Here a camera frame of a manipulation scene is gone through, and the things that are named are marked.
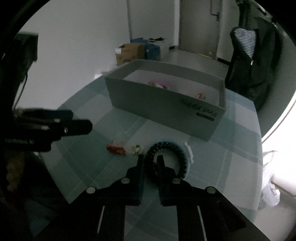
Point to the red hair clip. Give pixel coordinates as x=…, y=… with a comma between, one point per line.
x=116, y=150

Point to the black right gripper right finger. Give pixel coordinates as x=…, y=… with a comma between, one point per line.
x=166, y=175

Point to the grey door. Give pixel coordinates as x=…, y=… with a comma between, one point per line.
x=200, y=26

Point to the black left camera box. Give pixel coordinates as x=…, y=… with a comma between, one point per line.
x=22, y=52

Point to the blue storage box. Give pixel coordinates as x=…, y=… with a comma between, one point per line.
x=151, y=51

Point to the small flower charm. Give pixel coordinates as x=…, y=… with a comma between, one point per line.
x=136, y=150

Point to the printed white round badge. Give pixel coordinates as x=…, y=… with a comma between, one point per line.
x=201, y=96

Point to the brown cardboard box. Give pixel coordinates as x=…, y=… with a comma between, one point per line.
x=129, y=52

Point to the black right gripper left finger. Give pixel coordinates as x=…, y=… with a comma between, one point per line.
x=135, y=186

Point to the grey cardboard organizer box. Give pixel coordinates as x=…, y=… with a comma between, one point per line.
x=166, y=93

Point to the white plastic bag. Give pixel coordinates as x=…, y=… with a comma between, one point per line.
x=270, y=196

